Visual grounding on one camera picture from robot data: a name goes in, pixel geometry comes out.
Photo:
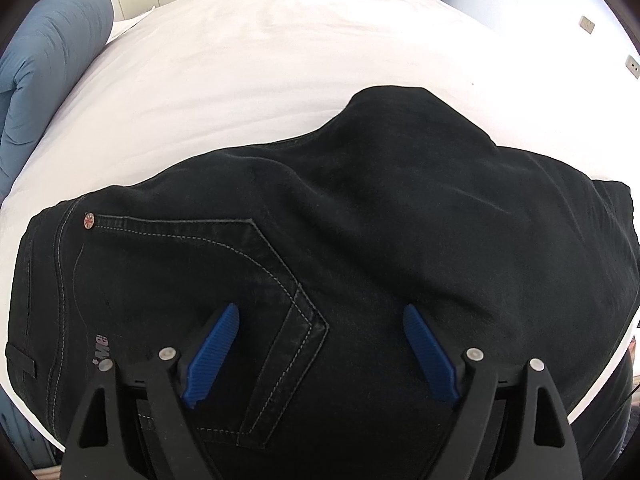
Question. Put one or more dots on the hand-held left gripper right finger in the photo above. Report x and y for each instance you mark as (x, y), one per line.
(425, 350)

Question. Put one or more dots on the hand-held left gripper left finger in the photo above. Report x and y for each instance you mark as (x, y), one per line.
(212, 345)

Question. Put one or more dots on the black denim pants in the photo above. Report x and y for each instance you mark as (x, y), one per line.
(400, 210)

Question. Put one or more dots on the bed with white sheet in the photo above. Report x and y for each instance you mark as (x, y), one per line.
(250, 85)

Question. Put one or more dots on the rolled blue duvet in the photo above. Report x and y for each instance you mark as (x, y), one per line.
(40, 75)

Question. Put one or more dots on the white pillow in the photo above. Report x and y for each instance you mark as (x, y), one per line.
(127, 22)

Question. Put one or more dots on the square wall socket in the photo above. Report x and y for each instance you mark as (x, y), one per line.
(633, 67)
(587, 25)

